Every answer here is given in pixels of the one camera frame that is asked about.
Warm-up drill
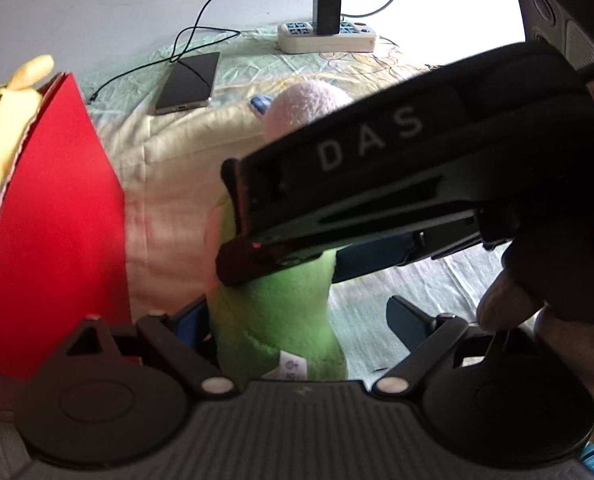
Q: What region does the black charger adapter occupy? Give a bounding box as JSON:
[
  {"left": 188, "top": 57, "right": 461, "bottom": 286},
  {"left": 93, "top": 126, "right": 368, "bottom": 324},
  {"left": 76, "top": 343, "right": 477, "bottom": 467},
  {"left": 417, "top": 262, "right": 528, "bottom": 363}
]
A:
[{"left": 312, "top": 0, "right": 341, "bottom": 36}]

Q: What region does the yellow tiger plush toy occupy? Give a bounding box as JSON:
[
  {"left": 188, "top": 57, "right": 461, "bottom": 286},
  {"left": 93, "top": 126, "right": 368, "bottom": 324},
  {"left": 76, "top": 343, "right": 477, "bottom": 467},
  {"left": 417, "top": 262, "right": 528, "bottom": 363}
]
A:
[{"left": 0, "top": 54, "right": 54, "bottom": 189}]

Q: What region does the green cartoon bed sheet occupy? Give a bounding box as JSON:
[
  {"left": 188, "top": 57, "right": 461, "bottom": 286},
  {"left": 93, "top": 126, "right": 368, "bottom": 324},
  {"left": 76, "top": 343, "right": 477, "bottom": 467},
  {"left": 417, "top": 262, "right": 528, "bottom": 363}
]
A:
[{"left": 75, "top": 24, "right": 594, "bottom": 480}]

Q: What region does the right human hand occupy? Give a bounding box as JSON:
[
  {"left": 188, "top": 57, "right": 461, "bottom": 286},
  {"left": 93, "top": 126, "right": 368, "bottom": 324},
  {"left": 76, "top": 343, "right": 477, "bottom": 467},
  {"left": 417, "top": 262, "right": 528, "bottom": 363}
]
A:
[{"left": 475, "top": 268, "right": 594, "bottom": 453}]

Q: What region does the red cardboard box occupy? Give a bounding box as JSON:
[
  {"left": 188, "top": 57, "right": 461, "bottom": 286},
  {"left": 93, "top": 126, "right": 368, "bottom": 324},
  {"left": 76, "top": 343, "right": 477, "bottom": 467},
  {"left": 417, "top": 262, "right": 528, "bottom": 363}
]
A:
[{"left": 0, "top": 71, "right": 133, "bottom": 421}]

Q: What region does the black smartphone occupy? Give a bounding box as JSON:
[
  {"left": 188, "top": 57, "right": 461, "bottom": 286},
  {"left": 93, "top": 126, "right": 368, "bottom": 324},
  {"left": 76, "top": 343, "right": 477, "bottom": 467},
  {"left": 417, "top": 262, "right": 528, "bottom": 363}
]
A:
[{"left": 154, "top": 52, "right": 221, "bottom": 115}]

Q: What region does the black charging cable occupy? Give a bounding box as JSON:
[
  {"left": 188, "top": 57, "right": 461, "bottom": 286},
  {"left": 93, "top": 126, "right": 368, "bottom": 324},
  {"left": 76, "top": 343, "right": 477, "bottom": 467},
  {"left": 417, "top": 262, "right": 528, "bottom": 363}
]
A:
[{"left": 87, "top": 0, "right": 334, "bottom": 105}]

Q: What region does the white power strip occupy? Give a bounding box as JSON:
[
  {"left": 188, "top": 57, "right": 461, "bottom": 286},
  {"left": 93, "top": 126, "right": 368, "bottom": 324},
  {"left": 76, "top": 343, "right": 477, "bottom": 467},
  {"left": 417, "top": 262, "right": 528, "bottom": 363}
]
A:
[{"left": 277, "top": 21, "right": 377, "bottom": 54}]

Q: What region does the green plush doll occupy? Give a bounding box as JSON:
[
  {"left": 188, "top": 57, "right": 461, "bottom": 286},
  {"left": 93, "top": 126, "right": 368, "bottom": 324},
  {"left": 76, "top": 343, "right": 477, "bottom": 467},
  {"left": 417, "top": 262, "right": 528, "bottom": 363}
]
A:
[{"left": 203, "top": 78, "right": 358, "bottom": 382}]

